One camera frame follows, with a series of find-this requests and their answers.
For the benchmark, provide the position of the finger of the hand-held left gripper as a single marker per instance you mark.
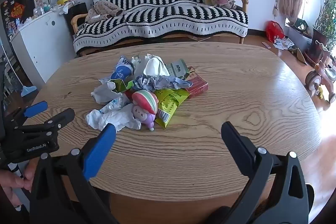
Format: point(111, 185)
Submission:
point(35, 109)
point(61, 119)

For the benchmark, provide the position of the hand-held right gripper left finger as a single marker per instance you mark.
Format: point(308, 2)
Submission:
point(99, 150)

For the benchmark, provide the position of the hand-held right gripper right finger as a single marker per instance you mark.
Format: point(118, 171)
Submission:
point(236, 140)

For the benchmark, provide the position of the white plastic wrapper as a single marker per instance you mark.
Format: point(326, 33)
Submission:
point(113, 119)

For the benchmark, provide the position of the person's left hand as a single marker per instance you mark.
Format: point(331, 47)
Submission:
point(15, 184)

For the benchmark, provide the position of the blue broom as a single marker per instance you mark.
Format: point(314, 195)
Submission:
point(29, 90)

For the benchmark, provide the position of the grey crumpled paper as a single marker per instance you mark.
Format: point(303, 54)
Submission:
point(103, 94)

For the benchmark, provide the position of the toy figure with striped hat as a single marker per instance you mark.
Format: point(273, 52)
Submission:
point(144, 108)

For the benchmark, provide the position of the white cabinet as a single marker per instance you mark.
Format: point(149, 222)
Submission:
point(44, 45)

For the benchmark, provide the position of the red cigarette carton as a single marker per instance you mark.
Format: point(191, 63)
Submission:
point(198, 86)

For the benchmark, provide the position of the small green torn wrapper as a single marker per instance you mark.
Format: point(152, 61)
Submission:
point(120, 85)

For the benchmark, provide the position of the green snack packet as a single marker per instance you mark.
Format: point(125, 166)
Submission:
point(170, 103)

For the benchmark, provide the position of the blue white wrapper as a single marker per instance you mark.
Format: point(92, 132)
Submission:
point(122, 70)

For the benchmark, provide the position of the crumpled blue printed paper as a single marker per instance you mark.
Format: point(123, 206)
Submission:
point(160, 82)

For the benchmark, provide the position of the green white carton box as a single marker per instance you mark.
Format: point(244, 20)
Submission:
point(178, 69)

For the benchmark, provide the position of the small yellow toy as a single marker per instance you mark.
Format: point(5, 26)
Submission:
point(319, 91)

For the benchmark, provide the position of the dark poster with orange flower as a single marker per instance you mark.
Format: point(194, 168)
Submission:
point(17, 10)

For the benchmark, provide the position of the white crumpled paper bag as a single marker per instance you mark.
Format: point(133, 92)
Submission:
point(156, 66)

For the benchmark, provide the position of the pink child tricycle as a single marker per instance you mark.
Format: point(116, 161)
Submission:
point(319, 74)

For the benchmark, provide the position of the paper litter pile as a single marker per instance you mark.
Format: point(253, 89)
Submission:
point(283, 43)

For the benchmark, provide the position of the red plastic bag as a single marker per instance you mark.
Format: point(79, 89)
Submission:
point(274, 29)

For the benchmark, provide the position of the brown dotted garment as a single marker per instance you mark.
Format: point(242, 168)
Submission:
point(103, 10)

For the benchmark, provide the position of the black white striped blanket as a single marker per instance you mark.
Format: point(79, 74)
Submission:
point(162, 19)

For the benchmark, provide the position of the potted plant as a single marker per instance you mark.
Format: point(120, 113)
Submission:
point(324, 24)

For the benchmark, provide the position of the wooden sofa frame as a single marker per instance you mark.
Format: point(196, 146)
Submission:
point(74, 19)

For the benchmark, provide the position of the hanging wall ornament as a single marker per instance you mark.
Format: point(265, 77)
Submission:
point(275, 10)

